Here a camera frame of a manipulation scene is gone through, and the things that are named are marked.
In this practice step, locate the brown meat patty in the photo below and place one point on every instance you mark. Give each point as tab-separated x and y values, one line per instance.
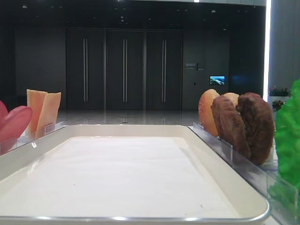
258	119
229	125

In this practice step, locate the orange cheese slice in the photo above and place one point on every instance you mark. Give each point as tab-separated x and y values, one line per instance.
49	110
35	100

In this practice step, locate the green lettuce leaf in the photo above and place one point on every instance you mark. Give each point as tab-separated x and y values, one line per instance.
288	140

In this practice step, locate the sesame bun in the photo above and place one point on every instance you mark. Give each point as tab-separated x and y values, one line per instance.
232	96
205	112

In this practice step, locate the black triple door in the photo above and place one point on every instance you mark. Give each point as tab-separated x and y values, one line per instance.
124	69

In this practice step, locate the white rectangular tray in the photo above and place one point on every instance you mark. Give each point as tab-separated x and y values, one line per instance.
124	175

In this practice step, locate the potted flower plant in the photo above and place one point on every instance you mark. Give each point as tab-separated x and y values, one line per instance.
277	97

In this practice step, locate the wall display screen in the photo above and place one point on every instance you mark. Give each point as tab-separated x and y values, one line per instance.
217	80

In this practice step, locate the clear long left rail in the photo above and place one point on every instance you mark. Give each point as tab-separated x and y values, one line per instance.
26	137

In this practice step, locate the clear long rail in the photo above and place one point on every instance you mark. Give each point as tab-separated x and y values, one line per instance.
26	137
260	178

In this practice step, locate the clear long right rail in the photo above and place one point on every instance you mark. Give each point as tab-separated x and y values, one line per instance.
260	178

